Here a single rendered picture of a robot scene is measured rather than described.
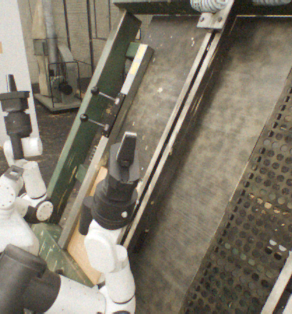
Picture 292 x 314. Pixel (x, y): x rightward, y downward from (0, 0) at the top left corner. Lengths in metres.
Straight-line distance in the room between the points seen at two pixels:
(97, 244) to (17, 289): 0.18
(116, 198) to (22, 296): 0.30
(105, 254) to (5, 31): 4.25
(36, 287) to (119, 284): 0.19
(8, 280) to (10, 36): 4.22
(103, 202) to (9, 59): 4.25
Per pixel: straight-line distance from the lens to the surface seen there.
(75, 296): 0.79
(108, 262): 0.69
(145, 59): 1.32
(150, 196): 1.01
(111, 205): 0.59
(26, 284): 0.73
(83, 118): 1.27
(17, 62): 4.77
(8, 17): 4.73
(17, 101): 1.13
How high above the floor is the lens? 1.84
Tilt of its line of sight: 26 degrees down
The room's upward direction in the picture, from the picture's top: straight up
